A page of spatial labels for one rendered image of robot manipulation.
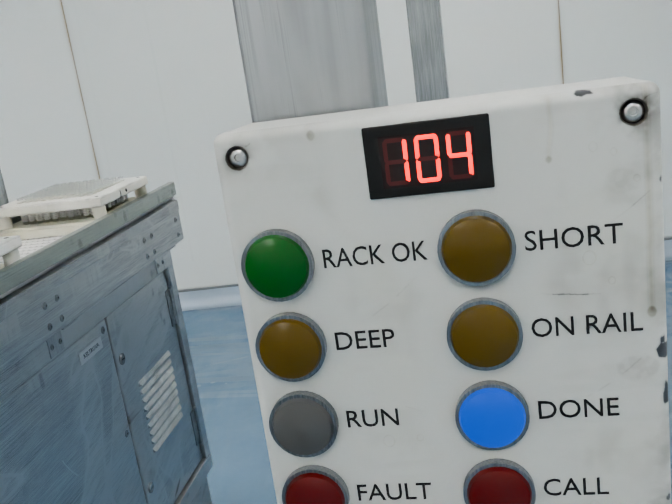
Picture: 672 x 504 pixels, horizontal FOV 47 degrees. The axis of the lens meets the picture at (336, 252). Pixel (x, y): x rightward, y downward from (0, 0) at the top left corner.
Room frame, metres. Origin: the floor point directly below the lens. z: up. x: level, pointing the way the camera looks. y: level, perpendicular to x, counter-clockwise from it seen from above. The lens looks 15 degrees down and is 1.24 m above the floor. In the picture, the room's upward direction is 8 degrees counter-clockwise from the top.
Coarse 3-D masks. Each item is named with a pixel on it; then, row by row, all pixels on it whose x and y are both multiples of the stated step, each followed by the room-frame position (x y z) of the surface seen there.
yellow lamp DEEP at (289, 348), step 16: (288, 320) 0.30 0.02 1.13; (272, 336) 0.30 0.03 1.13; (288, 336) 0.30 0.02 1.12; (304, 336) 0.30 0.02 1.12; (272, 352) 0.30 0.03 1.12; (288, 352) 0.30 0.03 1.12; (304, 352) 0.30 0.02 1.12; (320, 352) 0.30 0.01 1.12; (272, 368) 0.30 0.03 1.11; (288, 368) 0.30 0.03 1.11; (304, 368) 0.30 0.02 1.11
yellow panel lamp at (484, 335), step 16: (480, 304) 0.29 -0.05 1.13; (464, 320) 0.28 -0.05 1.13; (480, 320) 0.28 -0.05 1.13; (496, 320) 0.28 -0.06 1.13; (512, 320) 0.28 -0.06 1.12; (464, 336) 0.28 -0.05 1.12; (480, 336) 0.28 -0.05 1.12; (496, 336) 0.28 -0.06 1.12; (512, 336) 0.28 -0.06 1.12; (464, 352) 0.28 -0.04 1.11; (480, 352) 0.28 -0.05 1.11; (496, 352) 0.28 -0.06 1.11; (512, 352) 0.28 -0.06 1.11
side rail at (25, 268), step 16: (160, 192) 1.77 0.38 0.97; (128, 208) 1.60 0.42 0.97; (144, 208) 1.67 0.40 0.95; (96, 224) 1.46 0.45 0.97; (112, 224) 1.52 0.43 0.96; (64, 240) 1.34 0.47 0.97; (80, 240) 1.39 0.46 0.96; (32, 256) 1.23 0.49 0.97; (48, 256) 1.28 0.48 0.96; (64, 256) 1.32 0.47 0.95; (0, 272) 1.15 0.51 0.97; (16, 272) 1.18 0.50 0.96; (32, 272) 1.22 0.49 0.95; (0, 288) 1.13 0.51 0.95
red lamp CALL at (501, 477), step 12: (492, 468) 0.28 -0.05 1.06; (504, 468) 0.28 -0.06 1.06; (480, 480) 0.28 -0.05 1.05; (492, 480) 0.28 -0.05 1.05; (504, 480) 0.28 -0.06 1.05; (516, 480) 0.28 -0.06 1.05; (468, 492) 0.29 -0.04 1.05; (480, 492) 0.28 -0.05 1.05; (492, 492) 0.28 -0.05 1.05; (504, 492) 0.28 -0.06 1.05; (516, 492) 0.28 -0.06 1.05; (528, 492) 0.28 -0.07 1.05
